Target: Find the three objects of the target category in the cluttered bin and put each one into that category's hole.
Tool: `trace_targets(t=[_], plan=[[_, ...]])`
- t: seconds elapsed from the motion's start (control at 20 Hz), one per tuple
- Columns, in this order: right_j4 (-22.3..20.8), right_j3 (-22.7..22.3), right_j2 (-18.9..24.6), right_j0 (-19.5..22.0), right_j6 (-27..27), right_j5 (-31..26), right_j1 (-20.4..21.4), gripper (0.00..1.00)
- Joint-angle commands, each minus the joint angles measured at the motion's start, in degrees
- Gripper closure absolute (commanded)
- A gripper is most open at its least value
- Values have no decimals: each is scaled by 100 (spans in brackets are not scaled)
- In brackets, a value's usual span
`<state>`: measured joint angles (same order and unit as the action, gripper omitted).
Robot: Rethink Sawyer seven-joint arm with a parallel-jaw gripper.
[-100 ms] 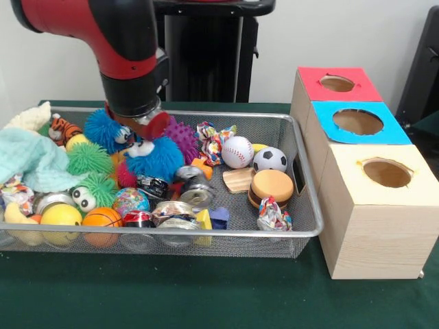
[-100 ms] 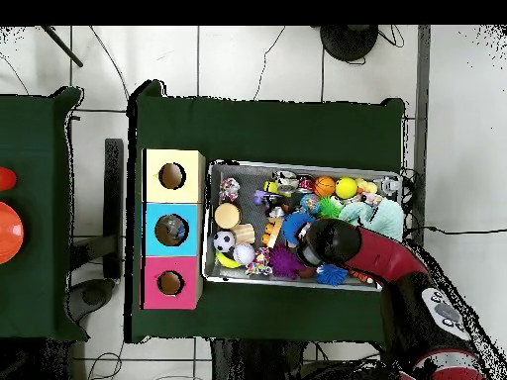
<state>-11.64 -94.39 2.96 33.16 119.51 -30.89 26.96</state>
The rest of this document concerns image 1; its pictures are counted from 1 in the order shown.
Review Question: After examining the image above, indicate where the black upright panel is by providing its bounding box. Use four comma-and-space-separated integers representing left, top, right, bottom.
398, 5, 439, 127

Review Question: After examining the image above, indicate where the purple spiky toy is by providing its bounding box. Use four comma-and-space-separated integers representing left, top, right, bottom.
165, 117, 200, 165

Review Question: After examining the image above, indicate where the dark green table cloth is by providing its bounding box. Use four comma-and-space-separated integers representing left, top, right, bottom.
0, 99, 439, 329

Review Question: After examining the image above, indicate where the yellow smiley ball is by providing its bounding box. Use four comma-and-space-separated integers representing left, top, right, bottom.
40, 204, 83, 247

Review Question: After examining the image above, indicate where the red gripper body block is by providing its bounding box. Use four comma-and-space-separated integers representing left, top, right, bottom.
106, 110, 171, 142

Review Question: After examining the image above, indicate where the plain blue spiky ball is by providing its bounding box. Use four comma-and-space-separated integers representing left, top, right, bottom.
84, 108, 132, 155

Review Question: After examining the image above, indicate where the crushed shiny silver can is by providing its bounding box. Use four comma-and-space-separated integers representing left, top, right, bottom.
34, 192, 75, 215

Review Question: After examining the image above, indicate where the small blue globe ball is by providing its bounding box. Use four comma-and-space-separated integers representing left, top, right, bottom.
112, 187, 150, 217

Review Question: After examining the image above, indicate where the small orange basketball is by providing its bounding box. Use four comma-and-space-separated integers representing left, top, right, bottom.
82, 207, 123, 248

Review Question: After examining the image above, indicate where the large green spiky ball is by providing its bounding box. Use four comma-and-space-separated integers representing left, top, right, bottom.
67, 142, 115, 176

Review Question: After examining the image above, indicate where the white baseball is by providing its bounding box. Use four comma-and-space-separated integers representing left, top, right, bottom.
221, 136, 255, 170

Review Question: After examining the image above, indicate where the wooden box with three holes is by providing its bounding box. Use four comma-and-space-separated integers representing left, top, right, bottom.
290, 66, 439, 280

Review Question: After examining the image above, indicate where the light green spiky ball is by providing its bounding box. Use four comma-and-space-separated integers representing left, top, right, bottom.
71, 173, 119, 213

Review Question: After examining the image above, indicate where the striped orange tiger toy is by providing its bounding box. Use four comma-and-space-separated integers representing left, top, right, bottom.
48, 114, 84, 147

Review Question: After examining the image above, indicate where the small yellow rubber duck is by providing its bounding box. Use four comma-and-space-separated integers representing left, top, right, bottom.
4, 201, 42, 227

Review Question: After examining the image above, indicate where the small soccer ball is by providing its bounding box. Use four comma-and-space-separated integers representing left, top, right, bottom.
252, 147, 288, 173

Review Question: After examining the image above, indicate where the cream yellow knitted cloth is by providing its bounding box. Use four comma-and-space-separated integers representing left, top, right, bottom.
3, 101, 54, 133

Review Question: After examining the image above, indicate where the black drink can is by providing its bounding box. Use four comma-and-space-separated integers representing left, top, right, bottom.
177, 175, 217, 210

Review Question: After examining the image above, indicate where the silver drink can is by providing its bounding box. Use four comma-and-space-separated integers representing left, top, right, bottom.
152, 202, 201, 231

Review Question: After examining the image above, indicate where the shallow clear mesh bin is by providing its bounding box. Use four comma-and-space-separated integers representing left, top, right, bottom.
0, 106, 326, 258

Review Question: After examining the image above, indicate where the pale blue waffle cloth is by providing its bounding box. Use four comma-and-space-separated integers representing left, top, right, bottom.
0, 127, 88, 193

